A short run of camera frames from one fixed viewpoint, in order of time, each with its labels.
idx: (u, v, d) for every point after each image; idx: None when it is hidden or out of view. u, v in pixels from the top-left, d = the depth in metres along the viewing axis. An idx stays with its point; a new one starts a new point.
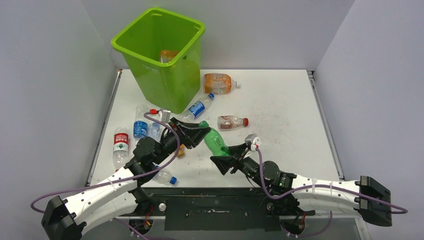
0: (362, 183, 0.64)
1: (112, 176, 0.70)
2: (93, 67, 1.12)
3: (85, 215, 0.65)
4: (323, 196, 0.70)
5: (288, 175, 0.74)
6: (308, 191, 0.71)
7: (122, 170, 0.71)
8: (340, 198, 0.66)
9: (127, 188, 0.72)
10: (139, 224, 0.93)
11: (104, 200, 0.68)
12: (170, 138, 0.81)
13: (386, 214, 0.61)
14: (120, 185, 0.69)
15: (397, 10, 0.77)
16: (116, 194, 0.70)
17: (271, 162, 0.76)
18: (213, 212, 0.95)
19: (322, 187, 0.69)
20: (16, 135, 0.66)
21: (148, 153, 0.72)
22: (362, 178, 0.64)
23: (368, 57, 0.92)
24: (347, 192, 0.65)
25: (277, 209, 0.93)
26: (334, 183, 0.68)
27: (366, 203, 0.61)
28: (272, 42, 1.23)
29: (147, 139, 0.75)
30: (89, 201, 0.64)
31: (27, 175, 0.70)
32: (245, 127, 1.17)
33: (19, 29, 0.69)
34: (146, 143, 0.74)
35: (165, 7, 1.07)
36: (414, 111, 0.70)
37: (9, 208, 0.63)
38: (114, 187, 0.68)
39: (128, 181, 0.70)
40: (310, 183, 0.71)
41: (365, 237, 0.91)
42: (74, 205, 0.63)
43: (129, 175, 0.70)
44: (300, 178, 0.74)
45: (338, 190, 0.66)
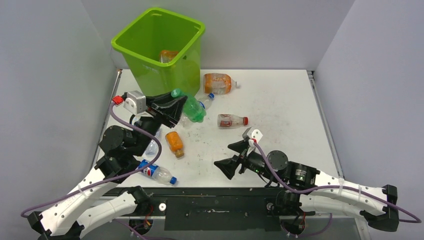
0: (390, 192, 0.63)
1: (82, 181, 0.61)
2: (93, 67, 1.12)
3: (65, 225, 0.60)
4: (345, 199, 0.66)
5: (311, 170, 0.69)
6: (333, 192, 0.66)
7: (93, 173, 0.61)
8: (364, 204, 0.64)
9: (103, 189, 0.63)
10: (139, 224, 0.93)
11: (83, 206, 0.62)
12: (146, 123, 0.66)
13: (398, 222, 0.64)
14: (92, 190, 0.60)
15: (397, 11, 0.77)
16: (93, 198, 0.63)
17: (282, 152, 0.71)
18: (213, 212, 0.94)
19: (350, 190, 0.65)
20: (17, 135, 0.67)
21: (113, 148, 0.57)
22: (389, 187, 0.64)
23: (368, 57, 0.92)
24: (376, 200, 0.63)
25: (277, 209, 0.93)
26: (362, 188, 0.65)
27: (391, 213, 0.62)
28: (272, 43, 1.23)
29: (113, 129, 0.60)
30: (62, 214, 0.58)
31: (27, 175, 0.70)
32: (245, 126, 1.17)
33: (19, 30, 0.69)
34: (111, 135, 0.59)
35: (165, 8, 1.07)
36: (413, 111, 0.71)
37: (9, 208, 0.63)
38: (85, 194, 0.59)
39: (100, 185, 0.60)
40: (336, 183, 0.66)
41: (365, 237, 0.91)
42: (49, 220, 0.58)
43: (100, 177, 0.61)
44: (323, 174, 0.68)
45: (365, 196, 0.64)
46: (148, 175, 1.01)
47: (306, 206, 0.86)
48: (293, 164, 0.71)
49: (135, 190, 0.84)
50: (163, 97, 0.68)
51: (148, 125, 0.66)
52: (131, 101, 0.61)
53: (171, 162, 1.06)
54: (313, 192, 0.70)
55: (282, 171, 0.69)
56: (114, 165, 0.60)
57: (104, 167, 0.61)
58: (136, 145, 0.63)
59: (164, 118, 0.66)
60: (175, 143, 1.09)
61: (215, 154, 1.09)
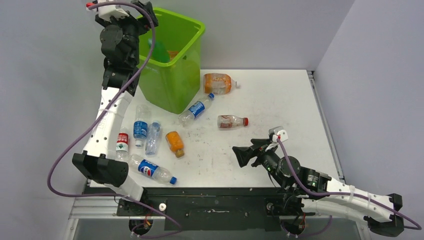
0: (395, 201, 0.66)
1: (101, 105, 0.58)
2: (93, 66, 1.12)
3: (113, 148, 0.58)
4: (354, 205, 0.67)
5: (323, 177, 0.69)
6: (344, 198, 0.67)
7: (106, 93, 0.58)
8: (372, 211, 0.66)
9: (125, 104, 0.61)
10: (139, 224, 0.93)
11: (117, 126, 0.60)
12: (130, 27, 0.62)
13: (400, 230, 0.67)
14: (117, 105, 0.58)
15: (397, 11, 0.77)
16: (122, 114, 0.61)
17: (295, 158, 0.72)
18: (213, 212, 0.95)
19: (360, 197, 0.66)
20: (16, 136, 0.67)
21: (119, 42, 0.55)
22: (394, 196, 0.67)
23: (368, 57, 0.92)
24: (384, 208, 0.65)
25: (277, 209, 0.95)
26: (371, 195, 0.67)
27: (396, 220, 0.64)
28: (272, 43, 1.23)
29: (106, 30, 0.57)
30: (104, 136, 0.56)
31: (27, 175, 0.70)
32: (245, 126, 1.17)
33: (20, 30, 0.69)
34: (107, 35, 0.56)
35: (165, 7, 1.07)
36: (414, 111, 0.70)
37: (8, 208, 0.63)
38: (112, 111, 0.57)
39: (120, 96, 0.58)
40: (347, 190, 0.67)
41: (365, 237, 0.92)
42: (94, 148, 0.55)
43: (116, 91, 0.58)
44: (336, 182, 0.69)
45: (375, 204, 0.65)
46: (148, 175, 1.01)
47: (308, 208, 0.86)
48: (304, 170, 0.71)
49: None
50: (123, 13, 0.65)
51: (133, 28, 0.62)
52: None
53: (171, 162, 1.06)
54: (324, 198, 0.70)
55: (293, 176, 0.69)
56: (120, 76, 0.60)
57: (113, 84, 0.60)
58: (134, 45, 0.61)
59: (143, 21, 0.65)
60: (175, 143, 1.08)
61: (215, 154, 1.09)
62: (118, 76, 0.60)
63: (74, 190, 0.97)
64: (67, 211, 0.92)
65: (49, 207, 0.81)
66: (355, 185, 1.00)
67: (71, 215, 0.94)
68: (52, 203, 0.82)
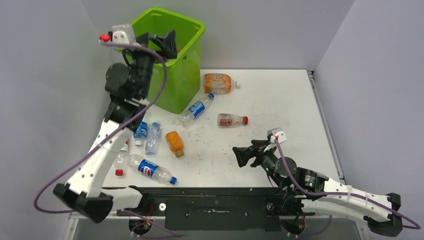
0: (394, 201, 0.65)
1: (97, 137, 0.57)
2: (93, 66, 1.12)
3: (97, 186, 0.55)
4: (352, 205, 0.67)
5: (320, 177, 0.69)
6: (342, 198, 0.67)
7: (105, 126, 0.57)
8: (370, 211, 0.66)
9: (122, 141, 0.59)
10: (139, 224, 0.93)
11: (108, 164, 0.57)
12: (144, 60, 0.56)
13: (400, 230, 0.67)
14: (112, 141, 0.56)
15: (396, 11, 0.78)
16: (114, 152, 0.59)
17: (291, 159, 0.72)
18: (213, 212, 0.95)
19: (357, 197, 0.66)
20: (16, 136, 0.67)
21: (123, 84, 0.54)
22: (393, 196, 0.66)
23: (368, 57, 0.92)
24: (382, 208, 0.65)
25: (277, 209, 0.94)
26: (369, 195, 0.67)
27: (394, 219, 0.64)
28: (272, 43, 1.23)
29: (114, 67, 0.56)
30: (91, 173, 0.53)
31: (27, 175, 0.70)
32: (245, 125, 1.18)
33: (20, 30, 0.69)
34: (115, 74, 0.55)
35: (165, 7, 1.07)
36: (414, 110, 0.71)
37: (9, 208, 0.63)
38: (105, 147, 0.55)
39: (117, 133, 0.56)
40: (345, 190, 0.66)
41: (365, 237, 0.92)
42: (78, 183, 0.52)
43: (114, 126, 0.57)
44: (333, 182, 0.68)
45: (372, 204, 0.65)
46: (148, 175, 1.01)
47: (308, 208, 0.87)
48: (301, 170, 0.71)
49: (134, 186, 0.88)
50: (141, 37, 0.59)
51: (147, 60, 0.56)
52: (122, 27, 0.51)
53: (171, 162, 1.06)
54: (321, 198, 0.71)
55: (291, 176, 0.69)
56: (123, 111, 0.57)
57: (114, 117, 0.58)
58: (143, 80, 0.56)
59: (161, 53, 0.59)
60: (175, 143, 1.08)
61: (215, 154, 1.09)
62: (121, 111, 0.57)
63: None
64: (67, 210, 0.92)
65: (48, 207, 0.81)
66: (355, 185, 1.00)
67: (71, 215, 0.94)
68: (51, 203, 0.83)
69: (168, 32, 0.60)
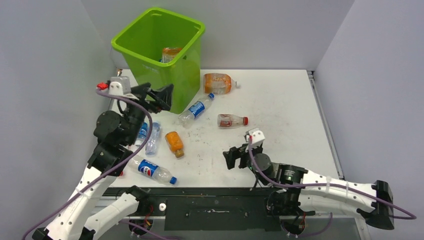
0: (380, 188, 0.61)
1: (79, 183, 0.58)
2: (93, 67, 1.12)
3: (76, 231, 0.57)
4: (334, 195, 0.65)
5: (298, 169, 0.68)
6: (321, 189, 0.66)
7: (88, 172, 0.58)
8: (353, 200, 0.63)
9: (103, 185, 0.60)
10: (140, 223, 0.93)
11: (88, 208, 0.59)
12: (135, 111, 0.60)
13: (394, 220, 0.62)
14: (93, 189, 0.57)
15: (396, 10, 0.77)
16: (95, 198, 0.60)
17: (265, 154, 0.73)
18: (213, 212, 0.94)
19: (337, 187, 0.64)
20: (17, 136, 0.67)
21: (112, 131, 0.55)
22: (380, 183, 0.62)
23: (368, 56, 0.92)
24: (365, 196, 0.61)
25: (277, 209, 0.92)
26: (350, 184, 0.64)
27: (381, 208, 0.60)
28: (272, 43, 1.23)
29: (106, 114, 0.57)
30: (69, 221, 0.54)
31: (27, 175, 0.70)
32: (245, 126, 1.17)
33: (19, 29, 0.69)
34: (105, 120, 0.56)
35: (165, 7, 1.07)
36: (413, 110, 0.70)
37: (10, 207, 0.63)
38: (86, 195, 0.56)
39: (99, 181, 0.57)
40: (324, 181, 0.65)
41: (365, 237, 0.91)
42: (56, 231, 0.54)
43: (96, 174, 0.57)
44: (313, 174, 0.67)
45: (354, 192, 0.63)
46: (148, 175, 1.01)
47: (306, 206, 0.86)
48: (280, 166, 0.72)
49: (132, 189, 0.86)
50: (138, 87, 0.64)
51: (139, 111, 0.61)
52: (118, 78, 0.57)
53: (171, 162, 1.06)
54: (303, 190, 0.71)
55: (271, 172, 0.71)
56: (108, 156, 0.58)
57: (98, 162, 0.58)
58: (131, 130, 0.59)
59: (154, 103, 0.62)
60: (174, 143, 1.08)
61: (215, 154, 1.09)
62: (105, 156, 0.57)
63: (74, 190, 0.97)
64: None
65: (49, 207, 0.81)
66: None
67: None
68: (52, 203, 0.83)
69: (164, 87, 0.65)
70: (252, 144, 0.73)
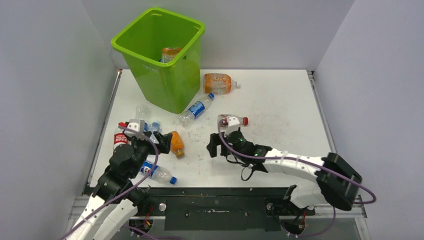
0: (329, 159, 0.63)
1: (84, 210, 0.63)
2: (93, 67, 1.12)
3: None
4: (290, 169, 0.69)
5: (265, 147, 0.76)
6: (277, 163, 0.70)
7: (92, 200, 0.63)
8: (303, 171, 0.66)
9: (106, 212, 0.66)
10: (139, 224, 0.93)
11: (91, 232, 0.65)
12: (142, 147, 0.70)
13: (348, 197, 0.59)
14: (96, 216, 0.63)
15: (397, 10, 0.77)
16: (97, 225, 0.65)
17: (240, 132, 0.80)
18: (213, 212, 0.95)
19: (290, 160, 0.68)
20: (16, 136, 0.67)
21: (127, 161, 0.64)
22: (330, 155, 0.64)
23: (368, 56, 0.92)
24: (310, 165, 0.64)
25: (277, 209, 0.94)
26: (302, 157, 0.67)
27: (325, 176, 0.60)
28: (272, 43, 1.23)
29: (124, 145, 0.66)
30: None
31: (27, 174, 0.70)
32: (245, 126, 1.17)
33: (19, 30, 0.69)
34: (122, 150, 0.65)
35: (165, 7, 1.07)
36: (414, 110, 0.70)
37: (9, 208, 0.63)
38: (90, 222, 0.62)
39: (102, 209, 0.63)
40: (280, 155, 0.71)
41: (365, 237, 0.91)
42: None
43: (100, 203, 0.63)
44: (275, 150, 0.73)
45: (303, 163, 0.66)
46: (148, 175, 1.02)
47: (296, 201, 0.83)
48: (252, 144, 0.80)
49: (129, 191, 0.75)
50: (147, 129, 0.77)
51: (146, 148, 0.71)
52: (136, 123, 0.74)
53: (171, 162, 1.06)
54: (264, 166, 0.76)
55: (239, 148, 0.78)
56: (112, 186, 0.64)
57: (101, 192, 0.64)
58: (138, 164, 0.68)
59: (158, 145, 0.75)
60: (176, 142, 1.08)
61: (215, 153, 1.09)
62: (109, 186, 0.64)
63: (74, 190, 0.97)
64: (67, 210, 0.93)
65: (49, 207, 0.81)
66: None
67: (71, 215, 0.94)
68: (52, 203, 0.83)
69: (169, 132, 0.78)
70: (228, 127, 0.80)
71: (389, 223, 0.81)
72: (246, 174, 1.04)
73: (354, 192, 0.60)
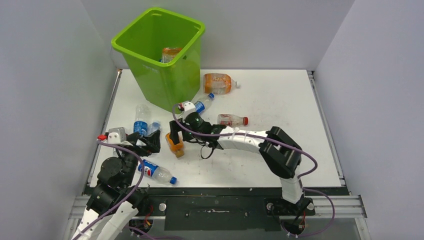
0: (272, 132, 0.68)
1: (80, 224, 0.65)
2: (93, 67, 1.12)
3: None
4: (240, 144, 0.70)
5: (221, 126, 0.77)
6: (229, 138, 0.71)
7: (88, 214, 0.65)
8: (250, 145, 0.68)
9: (103, 224, 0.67)
10: (139, 224, 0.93)
11: None
12: (130, 155, 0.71)
13: (287, 165, 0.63)
14: (92, 229, 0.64)
15: (397, 10, 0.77)
16: (95, 236, 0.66)
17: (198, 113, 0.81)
18: (213, 212, 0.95)
19: (240, 135, 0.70)
20: (16, 136, 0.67)
21: (115, 174, 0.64)
22: (273, 128, 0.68)
23: (368, 56, 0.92)
24: (257, 138, 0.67)
25: (277, 209, 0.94)
26: (250, 132, 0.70)
27: (268, 146, 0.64)
28: (271, 43, 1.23)
29: (112, 159, 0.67)
30: None
31: (26, 174, 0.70)
32: (245, 126, 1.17)
33: (19, 30, 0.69)
34: (110, 165, 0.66)
35: (165, 7, 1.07)
36: (414, 110, 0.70)
37: (9, 208, 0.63)
38: (86, 234, 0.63)
39: (97, 221, 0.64)
40: (232, 131, 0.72)
41: (365, 237, 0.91)
42: None
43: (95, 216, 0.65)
44: (229, 127, 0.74)
45: (250, 137, 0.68)
46: (148, 175, 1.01)
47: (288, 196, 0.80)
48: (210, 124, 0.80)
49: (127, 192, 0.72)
50: (131, 135, 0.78)
51: (133, 157, 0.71)
52: (115, 130, 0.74)
53: (171, 162, 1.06)
54: (220, 144, 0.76)
55: (197, 127, 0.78)
56: (105, 199, 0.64)
57: (95, 205, 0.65)
58: (128, 174, 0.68)
59: (146, 147, 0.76)
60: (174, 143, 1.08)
61: (215, 154, 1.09)
62: (103, 198, 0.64)
63: (74, 190, 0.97)
64: (67, 210, 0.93)
65: (48, 207, 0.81)
66: (356, 185, 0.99)
67: (71, 215, 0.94)
68: (52, 203, 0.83)
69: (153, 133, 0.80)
70: (185, 113, 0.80)
71: (389, 223, 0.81)
72: (207, 153, 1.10)
73: (294, 162, 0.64)
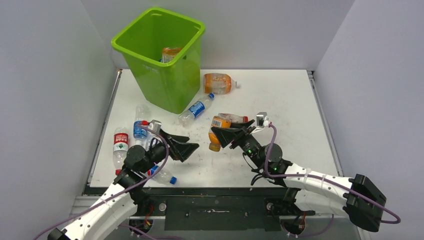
0: (357, 180, 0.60)
1: (103, 194, 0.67)
2: (93, 66, 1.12)
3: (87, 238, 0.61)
4: (313, 188, 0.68)
5: (284, 162, 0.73)
6: (300, 180, 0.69)
7: (113, 186, 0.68)
8: (330, 192, 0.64)
9: (121, 201, 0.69)
10: (139, 224, 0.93)
11: (102, 220, 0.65)
12: (158, 148, 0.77)
13: (376, 219, 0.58)
14: (115, 200, 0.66)
15: (396, 10, 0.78)
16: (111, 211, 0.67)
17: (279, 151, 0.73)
18: (213, 212, 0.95)
19: (315, 178, 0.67)
20: (15, 135, 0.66)
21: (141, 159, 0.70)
22: (358, 177, 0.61)
23: (368, 56, 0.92)
24: (338, 187, 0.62)
25: (277, 209, 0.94)
26: (327, 176, 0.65)
27: (355, 199, 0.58)
28: (271, 43, 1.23)
29: (135, 146, 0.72)
30: (88, 224, 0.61)
31: (25, 173, 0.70)
32: None
33: (20, 30, 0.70)
34: (135, 150, 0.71)
35: (165, 7, 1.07)
36: (414, 109, 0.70)
37: (9, 208, 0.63)
38: (108, 204, 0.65)
39: (122, 194, 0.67)
40: (303, 172, 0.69)
41: (365, 237, 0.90)
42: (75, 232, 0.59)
43: (120, 189, 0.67)
44: (296, 166, 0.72)
45: (329, 184, 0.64)
46: None
47: (302, 204, 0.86)
48: (283, 160, 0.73)
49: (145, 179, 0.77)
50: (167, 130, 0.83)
51: (160, 148, 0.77)
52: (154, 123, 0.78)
53: (171, 162, 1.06)
54: (284, 181, 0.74)
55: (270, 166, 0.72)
56: (130, 177, 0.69)
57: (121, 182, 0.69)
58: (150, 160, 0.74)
59: (174, 151, 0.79)
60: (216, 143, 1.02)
61: (215, 154, 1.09)
62: (129, 177, 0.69)
63: (74, 190, 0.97)
64: (67, 210, 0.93)
65: (49, 207, 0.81)
66: None
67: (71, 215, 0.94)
68: (52, 203, 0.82)
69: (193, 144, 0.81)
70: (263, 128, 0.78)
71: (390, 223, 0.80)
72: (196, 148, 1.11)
73: (380, 212, 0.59)
